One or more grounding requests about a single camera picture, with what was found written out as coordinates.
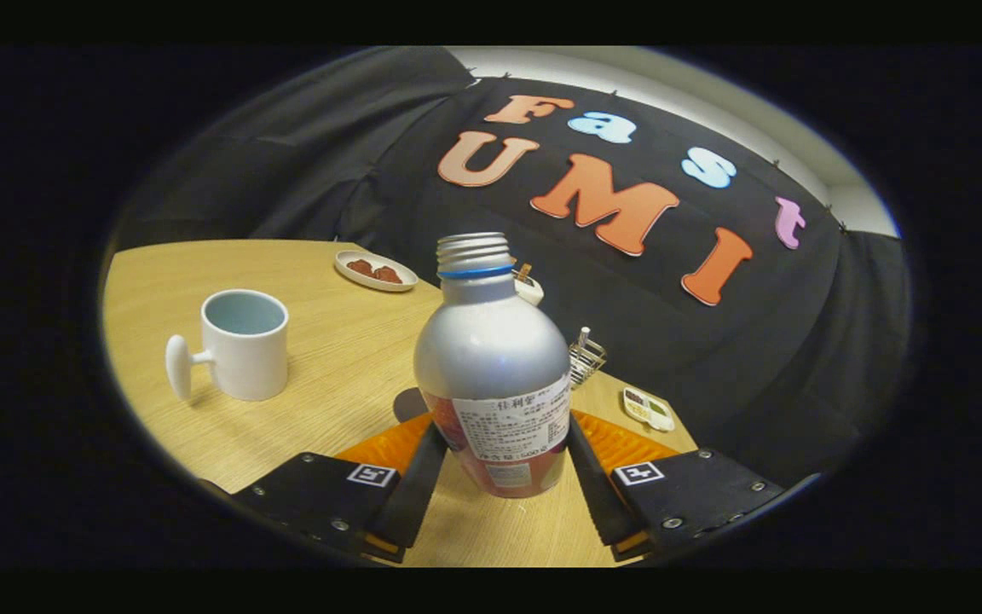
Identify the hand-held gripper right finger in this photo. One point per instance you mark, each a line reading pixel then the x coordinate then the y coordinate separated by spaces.
pixel 597 495

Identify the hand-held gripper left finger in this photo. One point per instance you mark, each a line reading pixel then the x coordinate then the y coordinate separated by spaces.
pixel 418 495

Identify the round dark brown coaster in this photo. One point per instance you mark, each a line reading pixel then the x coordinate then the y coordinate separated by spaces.
pixel 410 405

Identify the silver juice bottle red label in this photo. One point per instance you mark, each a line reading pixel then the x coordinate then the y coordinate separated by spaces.
pixel 491 350

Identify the white cup blue inside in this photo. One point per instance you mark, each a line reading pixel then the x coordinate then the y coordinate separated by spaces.
pixel 244 358

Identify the white divided snack dish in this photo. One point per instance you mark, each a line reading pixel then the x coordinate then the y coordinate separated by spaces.
pixel 649 409

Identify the wooden table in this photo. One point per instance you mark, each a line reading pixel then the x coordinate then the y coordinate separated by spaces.
pixel 337 367

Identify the white utensil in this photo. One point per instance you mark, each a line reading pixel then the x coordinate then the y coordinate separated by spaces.
pixel 583 338

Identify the white oval plate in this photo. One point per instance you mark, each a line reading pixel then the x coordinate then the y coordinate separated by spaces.
pixel 401 285

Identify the white toaster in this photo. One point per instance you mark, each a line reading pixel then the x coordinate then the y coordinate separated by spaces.
pixel 529 292

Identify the red snack piece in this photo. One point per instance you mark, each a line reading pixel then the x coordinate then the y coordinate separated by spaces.
pixel 388 275
pixel 360 266

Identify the toast slice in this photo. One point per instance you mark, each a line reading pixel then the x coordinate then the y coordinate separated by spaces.
pixel 526 272

